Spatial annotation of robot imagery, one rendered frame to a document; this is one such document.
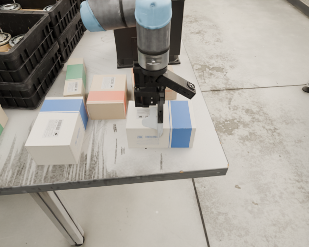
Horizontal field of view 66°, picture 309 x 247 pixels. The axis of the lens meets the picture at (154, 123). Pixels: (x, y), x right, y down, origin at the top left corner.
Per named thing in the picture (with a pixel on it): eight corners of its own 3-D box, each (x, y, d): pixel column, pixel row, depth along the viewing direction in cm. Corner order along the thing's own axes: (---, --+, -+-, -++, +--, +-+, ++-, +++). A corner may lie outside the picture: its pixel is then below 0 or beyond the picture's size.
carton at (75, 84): (71, 71, 102) (68, 58, 98) (86, 69, 103) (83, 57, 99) (67, 108, 86) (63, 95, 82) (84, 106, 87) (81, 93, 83)
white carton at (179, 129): (188, 120, 82) (191, 100, 75) (192, 147, 74) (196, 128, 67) (130, 120, 82) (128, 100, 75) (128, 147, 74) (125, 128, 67)
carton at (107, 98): (97, 90, 93) (93, 74, 88) (127, 90, 93) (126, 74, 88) (90, 119, 82) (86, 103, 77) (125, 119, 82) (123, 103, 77)
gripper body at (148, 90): (136, 92, 70) (134, 55, 61) (165, 91, 70) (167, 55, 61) (135, 110, 65) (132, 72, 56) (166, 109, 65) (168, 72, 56)
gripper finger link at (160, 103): (156, 121, 67) (156, 90, 66) (162, 121, 67) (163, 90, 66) (156, 124, 63) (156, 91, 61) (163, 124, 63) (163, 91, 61)
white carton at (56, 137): (54, 116, 83) (45, 97, 77) (89, 116, 83) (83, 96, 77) (36, 165, 69) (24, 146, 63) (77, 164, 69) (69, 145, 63)
